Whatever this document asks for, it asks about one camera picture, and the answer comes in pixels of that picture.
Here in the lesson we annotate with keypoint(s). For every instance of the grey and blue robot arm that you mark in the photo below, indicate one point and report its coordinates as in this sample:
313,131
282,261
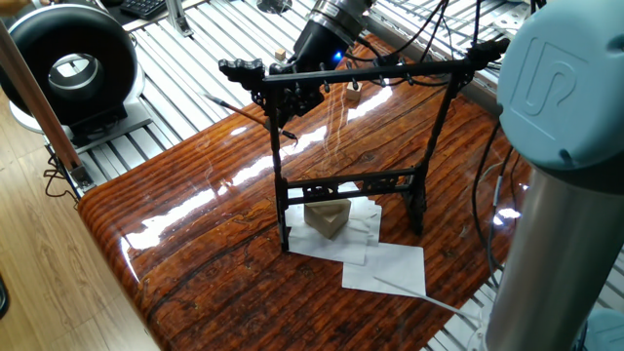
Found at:
561,117

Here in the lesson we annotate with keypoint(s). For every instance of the black metal pen rack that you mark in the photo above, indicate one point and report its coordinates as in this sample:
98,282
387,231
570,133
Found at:
346,183

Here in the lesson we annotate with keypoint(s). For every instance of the large wooden block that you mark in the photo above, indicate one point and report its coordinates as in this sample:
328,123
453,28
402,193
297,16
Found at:
328,216

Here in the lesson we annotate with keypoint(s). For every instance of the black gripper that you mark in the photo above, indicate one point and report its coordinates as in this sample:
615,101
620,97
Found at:
320,47

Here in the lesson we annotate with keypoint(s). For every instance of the black round duct fan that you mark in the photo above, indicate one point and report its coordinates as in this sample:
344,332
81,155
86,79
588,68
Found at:
29,49

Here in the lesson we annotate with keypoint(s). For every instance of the thin calligraphy brush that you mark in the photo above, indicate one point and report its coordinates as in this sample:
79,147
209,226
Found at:
229,105

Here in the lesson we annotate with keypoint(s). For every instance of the brown wooden pole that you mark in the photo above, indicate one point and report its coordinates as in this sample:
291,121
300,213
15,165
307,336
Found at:
39,97

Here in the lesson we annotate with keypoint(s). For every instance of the small wooden cube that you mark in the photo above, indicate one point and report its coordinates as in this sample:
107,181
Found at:
353,95

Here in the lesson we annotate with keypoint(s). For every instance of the black keyboard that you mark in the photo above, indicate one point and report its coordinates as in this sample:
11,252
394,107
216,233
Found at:
146,8

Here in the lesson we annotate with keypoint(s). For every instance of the tiny yellow cube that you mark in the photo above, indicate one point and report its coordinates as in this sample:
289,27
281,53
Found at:
280,54

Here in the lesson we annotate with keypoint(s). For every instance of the white paper sheet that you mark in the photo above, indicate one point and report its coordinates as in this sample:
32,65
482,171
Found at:
297,234
369,219
390,271

